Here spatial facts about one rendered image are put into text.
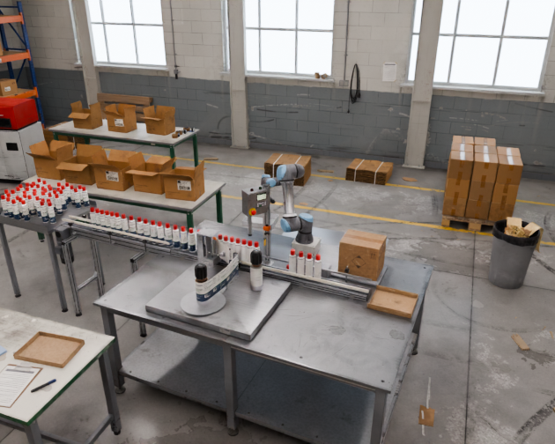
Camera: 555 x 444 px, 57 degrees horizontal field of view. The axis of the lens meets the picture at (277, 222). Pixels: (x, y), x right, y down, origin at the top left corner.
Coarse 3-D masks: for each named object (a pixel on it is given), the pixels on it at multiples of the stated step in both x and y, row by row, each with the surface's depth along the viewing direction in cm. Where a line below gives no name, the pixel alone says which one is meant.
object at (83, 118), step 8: (72, 104) 790; (80, 104) 806; (96, 104) 791; (72, 112) 792; (80, 112) 810; (88, 112) 813; (96, 112) 794; (80, 120) 791; (88, 120) 787; (96, 120) 797; (80, 128) 797; (88, 128) 793
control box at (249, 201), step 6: (258, 186) 386; (246, 192) 375; (252, 192) 375; (258, 192) 377; (246, 198) 377; (252, 198) 376; (246, 204) 379; (252, 204) 378; (246, 210) 381; (252, 210) 380; (258, 210) 383; (264, 210) 386
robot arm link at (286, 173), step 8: (280, 168) 404; (288, 168) 405; (296, 168) 407; (280, 176) 404; (288, 176) 405; (296, 176) 409; (288, 184) 407; (288, 192) 408; (288, 200) 408; (288, 208) 409; (288, 216) 409; (296, 216) 412; (280, 224) 417; (288, 224) 408; (296, 224) 411; (288, 232) 413
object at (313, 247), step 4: (316, 240) 427; (320, 240) 432; (292, 244) 423; (296, 244) 421; (300, 244) 420; (308, 244) 421; (312, 244) 421; (316, 244) 422; (296, 248) 423; (300, 248) 422; (304, 248) 420; (308, 248) 419; (312, 248) 418; (316, 248) 424; (296, 252) 425; (304, 252) 422; (308, 252) 420; (312, 252) 421; (316, 252) 425
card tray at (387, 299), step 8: (376, 288) 376; (384, 288) 373; (392, 288) 370; (376, 296) 368; (384, 296) 368; (392, 296) 368; (400, 296) 368; (408, 296) 368; (416, 296) 365; (368, 304) 353; (376, 304) 359; (384, 304) 359; (392, 304) 359; (400, 304) 359; (408, 304) 359; (384, 312) 351; (392, 312) 348; (400, 312) 346; (408, 312) 350
